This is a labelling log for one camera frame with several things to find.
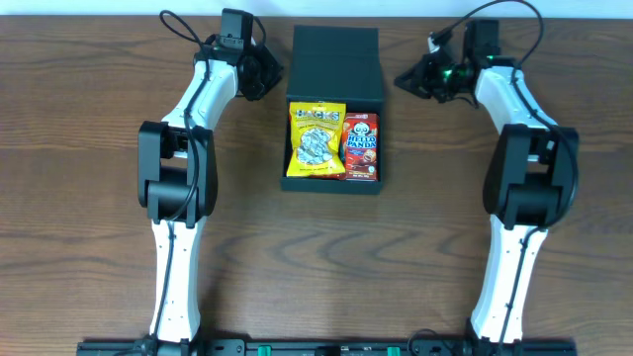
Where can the red Hello Panda box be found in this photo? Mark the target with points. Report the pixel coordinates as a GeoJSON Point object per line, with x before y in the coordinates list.
{"type": "Point", "coordinates": [360, 146]}

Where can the dark green box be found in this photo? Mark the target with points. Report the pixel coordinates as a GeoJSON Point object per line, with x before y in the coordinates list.
{"type": "Point", "coordinates": [339, 65]}

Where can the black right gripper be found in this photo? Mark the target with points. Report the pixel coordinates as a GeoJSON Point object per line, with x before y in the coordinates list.
{"type": "Point", "coordinates": [417, 81]}

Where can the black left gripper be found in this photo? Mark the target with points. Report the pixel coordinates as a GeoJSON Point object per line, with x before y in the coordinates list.
{"type": "Point", "coordinates": [275, 71]}

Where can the yellow Hacks candy bag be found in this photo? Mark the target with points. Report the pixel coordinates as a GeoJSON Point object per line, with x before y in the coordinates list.
{"type": "Point", "coordinates": [316, 129]}

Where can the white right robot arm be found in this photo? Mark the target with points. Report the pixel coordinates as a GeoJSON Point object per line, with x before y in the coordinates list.
{"type": "Point", "coordinates": [531, 182]}

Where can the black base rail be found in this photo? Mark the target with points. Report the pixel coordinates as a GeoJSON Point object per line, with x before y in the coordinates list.
{"type": "Point", "coordinates": [238, 347]}

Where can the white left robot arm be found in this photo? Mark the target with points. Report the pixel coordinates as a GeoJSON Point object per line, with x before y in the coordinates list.
{"type": "Point", "coordinates": [177, 180]}

